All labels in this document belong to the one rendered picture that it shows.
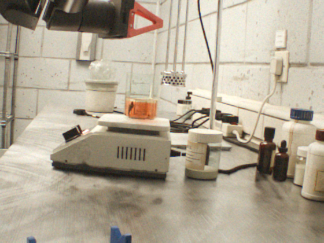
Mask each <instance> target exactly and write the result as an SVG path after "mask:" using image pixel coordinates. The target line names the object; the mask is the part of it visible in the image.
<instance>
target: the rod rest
mask: <svg viewBox="0 0 324 243"><path fill-rule="evenodd" d="M110 232H111V237H110V243H132V238H131V235H130V234H123V235H122V234H121V233H120V230H119V228H118V227H117V226H111V230H110ZM27 243H37V241H36V238H35V237H34V236H31V237H27Z"/></svg>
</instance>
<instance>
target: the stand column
mask: <svg viewBox="0 0 324 243"><path fill-rule="evenodd" d="M222 7H223V0H218V3H217V15H216V33H215V38H216V39H215V51H214V57H215V58H214V65H213V77H212V96H211V109H210V117H209V126H208V129H209V130H214V126H215V113H216V100H217V93H218V80H219V79H218V74H219V61H220V43H221V31H222V13H223V10H222Z"/></svg>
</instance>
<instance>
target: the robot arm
mask: <svg viewBox="0 0 324 243"><path fill-rule="evenodd" d="M46 2H47V0H0V14H1V16H2V17H3V18H4V19H5V20H6V21H8V22H9V23H12V24H14V25H18V26H19V25H20V26H22V27H24V28H28V29H30V30H33V31H34V30H35V28H36V27H37V25H38V22H39V19H40V16H41V14H42V11H43V8H44V6H45V4H46ZM38 5H39V7H38ZM37 8H38V10H37ZM36 10H37V13H35V12H36ZM135 15H138V16H140V17H144V18H145V19H147V20H149V21H151V22H152V25H149V26H145V27H141V28H137V29H134V17H135ZM42 20H43V21H45V22H46V28H47V30H51V31H69V32H76V31H77V32H82V33H92V34H98V37H99V38H102V39H110V40H112V39H128V38H132V37H135V36H138V35H141V34H143V33H146V32H149V31H152V30H156V29H158V28H163V22H164V20H163V19H161V18H160V17H159V16H156V15H155V14H153V13H151V12H150V11H148V10H147V9H146V8H145V7H143V6H141V5H140V4H139V3H138V2H137V1H135V0H110V1H96V0H48V3H47V5H46V9H45V12H44V14H43V17H42Z"/></svg>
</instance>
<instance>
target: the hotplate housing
mask: <svg viewBox="0 0 324 243"><path fill-rule="evenodd" d="M171 143H172V142H171V135H170V131H150V130H135V129H133V128H119V127H105V126H98V125H97V126H96V127H95V128H94V129H92V130H91V131H90V132H89V133H87V134H85V135H83V136H81V137H79V138H77V139H75V140H73V141H71V142H68V143H66V144H65V145H63V146H61V147H59V148H57V149H55V150H53V153H51V155H50V160H52V161H53V162H52V164H51V166H52V167H60V168H69V169H77V170H85V171H98V172H106V173H114V174H120V175H136V176H150V177H152V178H166V172H168V168H169V161H170V157H175V156H176V157H178V156H181V152H178V151H175V150H171Z"/></svg>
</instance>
